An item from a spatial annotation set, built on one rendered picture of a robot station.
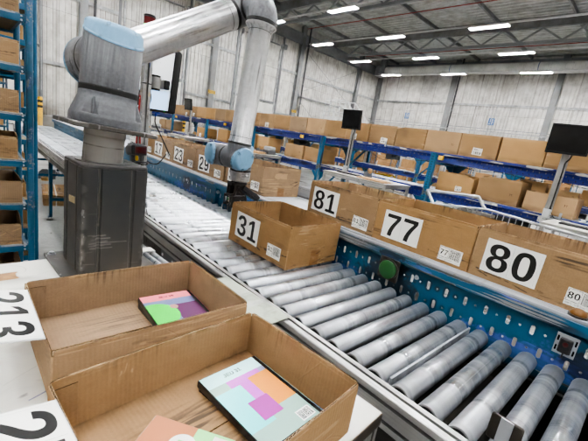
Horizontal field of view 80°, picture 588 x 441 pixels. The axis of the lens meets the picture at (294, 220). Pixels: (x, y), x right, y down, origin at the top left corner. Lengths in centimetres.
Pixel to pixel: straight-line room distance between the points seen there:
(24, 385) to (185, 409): 28
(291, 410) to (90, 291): 56
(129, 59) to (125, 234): 49
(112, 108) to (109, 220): 31
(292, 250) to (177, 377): 71
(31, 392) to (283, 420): 43
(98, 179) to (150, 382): 59
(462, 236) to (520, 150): 470
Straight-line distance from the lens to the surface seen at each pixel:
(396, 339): 105
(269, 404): 68
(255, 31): 145
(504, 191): 571
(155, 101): 200
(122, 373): 68
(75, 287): 96
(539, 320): 127
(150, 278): 102
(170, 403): 71
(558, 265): 125
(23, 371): 84
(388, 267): 137
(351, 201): 154
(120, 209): 114
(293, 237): 130
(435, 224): 135
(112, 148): 114
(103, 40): 112
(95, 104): 110
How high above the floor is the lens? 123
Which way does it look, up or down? 13 degrees down
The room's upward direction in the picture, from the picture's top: 9 degrees clockwise
